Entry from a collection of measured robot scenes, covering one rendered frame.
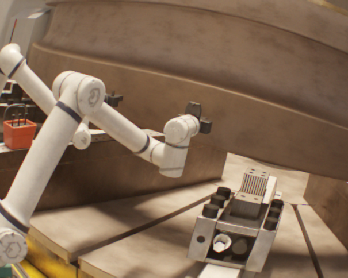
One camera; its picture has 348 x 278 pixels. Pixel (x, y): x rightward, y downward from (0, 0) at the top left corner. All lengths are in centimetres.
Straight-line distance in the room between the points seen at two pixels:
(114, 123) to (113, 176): 114
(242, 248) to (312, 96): 83
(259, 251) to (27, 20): 514
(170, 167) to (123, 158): 106
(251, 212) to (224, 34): 89
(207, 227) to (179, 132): 40
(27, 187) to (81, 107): 32
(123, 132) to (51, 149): 49
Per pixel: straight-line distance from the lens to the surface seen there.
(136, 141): 197
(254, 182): 219
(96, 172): 287
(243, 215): 212
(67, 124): 153
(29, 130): 241
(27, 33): 644
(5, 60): 199
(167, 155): 196
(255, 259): 209
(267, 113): 229
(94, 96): 154
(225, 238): 214
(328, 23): 231
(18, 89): 360
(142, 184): 322
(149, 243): 257
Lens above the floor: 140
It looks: 13 degrees down
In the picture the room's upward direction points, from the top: 12 degrees clockwise
